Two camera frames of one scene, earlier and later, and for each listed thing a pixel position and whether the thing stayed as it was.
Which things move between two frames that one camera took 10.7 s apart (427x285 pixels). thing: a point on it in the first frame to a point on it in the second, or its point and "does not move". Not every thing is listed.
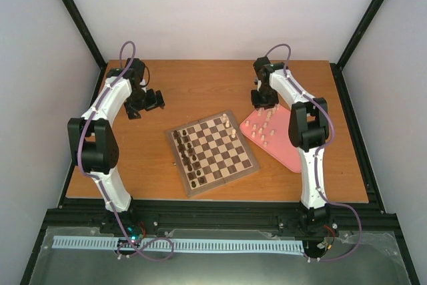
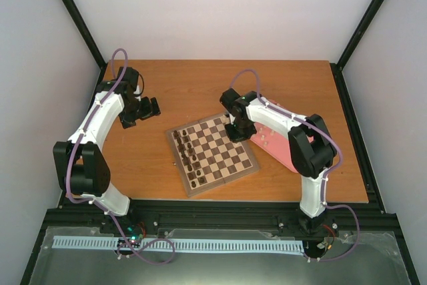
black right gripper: [257, 105] to [235, 138]
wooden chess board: [211, 152] does not move
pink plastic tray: [269, 127] does not move
